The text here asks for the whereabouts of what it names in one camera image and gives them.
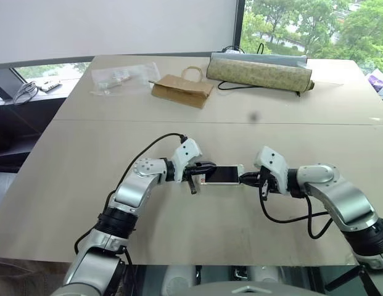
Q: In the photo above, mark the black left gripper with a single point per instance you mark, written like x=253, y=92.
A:
x=189, y=171

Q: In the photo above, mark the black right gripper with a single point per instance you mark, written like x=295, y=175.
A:
x=263, y=185

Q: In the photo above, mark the white smartphone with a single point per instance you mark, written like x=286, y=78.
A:
x=223, y=174
x=241, y=169

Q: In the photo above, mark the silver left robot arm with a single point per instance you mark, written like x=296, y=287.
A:
x=132, y=191

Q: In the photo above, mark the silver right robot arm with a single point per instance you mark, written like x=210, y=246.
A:
x=342, y=197

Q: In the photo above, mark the brown paper bag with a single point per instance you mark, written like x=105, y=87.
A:
x=182, y=91

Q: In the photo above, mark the rolled yellow patterned mat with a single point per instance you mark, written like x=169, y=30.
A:
x=259, y=72

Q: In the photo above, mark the clear plastic bag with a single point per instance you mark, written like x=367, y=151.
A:
x=123, y=78

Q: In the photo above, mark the grey rolled sheet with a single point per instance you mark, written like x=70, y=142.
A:
x=271, y=58

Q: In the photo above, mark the black chair leg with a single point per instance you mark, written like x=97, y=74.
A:
x=342, y=277

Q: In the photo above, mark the purple packet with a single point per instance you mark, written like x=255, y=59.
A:
x=379, y=83

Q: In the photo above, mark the white roller blind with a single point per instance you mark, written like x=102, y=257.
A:
x=117, y=24

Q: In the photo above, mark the white circuit board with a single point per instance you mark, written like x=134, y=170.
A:
x=49, y=85

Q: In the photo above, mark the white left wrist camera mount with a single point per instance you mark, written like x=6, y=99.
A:
x=186, y=152

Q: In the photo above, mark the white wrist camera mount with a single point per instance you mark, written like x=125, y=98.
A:
x=271, y=160
x=186, y=152

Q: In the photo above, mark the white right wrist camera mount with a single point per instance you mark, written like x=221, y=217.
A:
x=271, y=160

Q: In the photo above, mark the dark window frame post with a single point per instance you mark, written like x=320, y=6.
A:
x=239, y=24

